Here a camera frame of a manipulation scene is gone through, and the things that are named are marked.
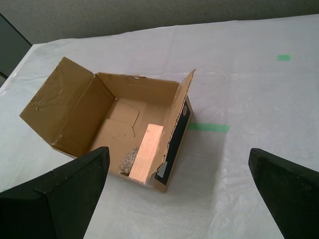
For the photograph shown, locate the light wooden block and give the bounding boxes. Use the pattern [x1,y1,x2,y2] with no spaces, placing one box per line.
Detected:
[128,123,164,183]

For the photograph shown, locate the brown cardboard box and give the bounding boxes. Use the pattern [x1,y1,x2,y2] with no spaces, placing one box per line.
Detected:
[19,56,196,193]

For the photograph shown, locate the dark grey cabinet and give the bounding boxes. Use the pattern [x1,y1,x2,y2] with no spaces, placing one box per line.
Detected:
[0,12,33,78]

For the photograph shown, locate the speckled pinkish granite rock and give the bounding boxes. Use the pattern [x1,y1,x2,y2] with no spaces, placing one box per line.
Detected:
[119,146,140,175]

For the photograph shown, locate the long green tape strip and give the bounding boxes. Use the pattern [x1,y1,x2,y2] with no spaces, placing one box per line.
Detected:
[188,122,230,133]

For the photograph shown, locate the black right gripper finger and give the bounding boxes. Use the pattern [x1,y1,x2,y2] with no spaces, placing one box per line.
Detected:
[248,148,319,239]
[0,146,111,239]

